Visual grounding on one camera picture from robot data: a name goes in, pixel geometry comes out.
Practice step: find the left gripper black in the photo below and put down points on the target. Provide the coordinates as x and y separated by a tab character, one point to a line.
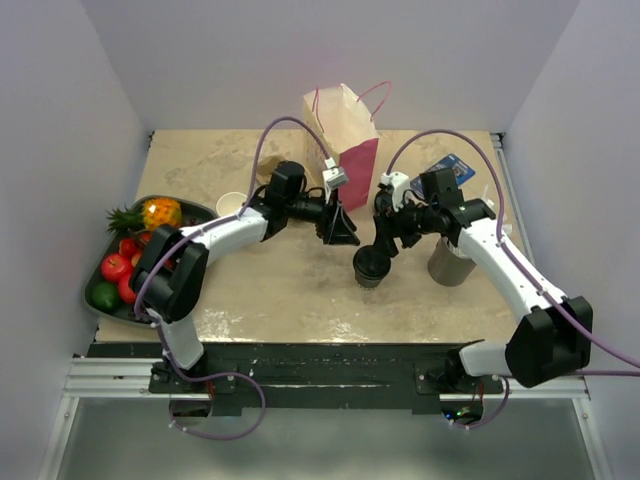
343	232

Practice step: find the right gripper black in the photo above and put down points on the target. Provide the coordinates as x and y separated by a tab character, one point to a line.
390	223

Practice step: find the black coffee cup lid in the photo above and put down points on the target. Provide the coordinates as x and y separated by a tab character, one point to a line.
370	263

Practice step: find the dark paper coffee cup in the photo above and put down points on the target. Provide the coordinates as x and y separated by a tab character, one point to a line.
369	281

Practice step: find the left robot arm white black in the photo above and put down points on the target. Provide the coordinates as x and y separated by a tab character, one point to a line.
169	276

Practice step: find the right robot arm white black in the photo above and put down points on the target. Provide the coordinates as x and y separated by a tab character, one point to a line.
550	338

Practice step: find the grey straw holder cup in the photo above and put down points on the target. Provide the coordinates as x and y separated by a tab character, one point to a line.
448	265

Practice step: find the cardboard cup carrier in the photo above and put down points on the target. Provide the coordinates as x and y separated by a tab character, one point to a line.
265	169

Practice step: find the blue razor package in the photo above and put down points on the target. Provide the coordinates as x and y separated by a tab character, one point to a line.
457	167

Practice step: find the pink beige paper bag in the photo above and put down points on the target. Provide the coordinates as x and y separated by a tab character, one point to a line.
346	127

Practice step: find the dark green fruit tray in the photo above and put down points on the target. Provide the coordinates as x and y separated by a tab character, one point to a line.
193	214

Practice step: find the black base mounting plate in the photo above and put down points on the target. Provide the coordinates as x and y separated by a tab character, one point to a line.
238	376

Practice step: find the toy pineapple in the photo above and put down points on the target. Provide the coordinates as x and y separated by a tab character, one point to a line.
148	216

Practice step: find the red apple rear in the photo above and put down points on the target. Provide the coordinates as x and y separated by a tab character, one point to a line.
128	247

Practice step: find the red apple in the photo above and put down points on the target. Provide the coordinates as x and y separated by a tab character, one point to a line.
114	267
128	247

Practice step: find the red apple front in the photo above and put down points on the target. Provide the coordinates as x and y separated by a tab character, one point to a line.
114	267

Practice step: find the green lime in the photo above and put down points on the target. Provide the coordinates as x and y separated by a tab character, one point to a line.
105	296

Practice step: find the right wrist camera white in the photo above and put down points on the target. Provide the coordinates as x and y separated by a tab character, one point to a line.
395	184

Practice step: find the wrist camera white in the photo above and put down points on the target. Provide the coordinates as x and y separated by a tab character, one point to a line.
395	184
333	175

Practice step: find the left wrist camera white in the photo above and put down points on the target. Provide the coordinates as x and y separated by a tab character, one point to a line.
333	175

